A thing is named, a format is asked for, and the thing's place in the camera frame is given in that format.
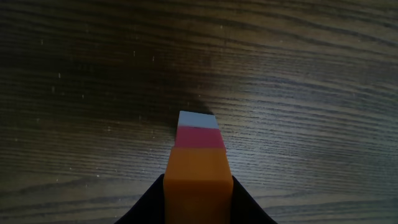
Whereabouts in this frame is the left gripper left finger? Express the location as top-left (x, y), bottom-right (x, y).
top-left (114, 174), bottom-right (165, 224)

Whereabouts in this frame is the white cube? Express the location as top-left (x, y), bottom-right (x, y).
top-left (177, 110), bottom-right (220, 130)

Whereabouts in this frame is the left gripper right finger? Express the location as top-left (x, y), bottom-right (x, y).
top-left (231, 175), bottom-right (279, 224)

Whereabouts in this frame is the red cube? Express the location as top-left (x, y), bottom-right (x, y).
top-left (174, 125), bottom-right (226, 149)

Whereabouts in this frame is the orange cube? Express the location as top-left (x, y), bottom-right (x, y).
top-left (163, 146), bottom-right (234, 224)

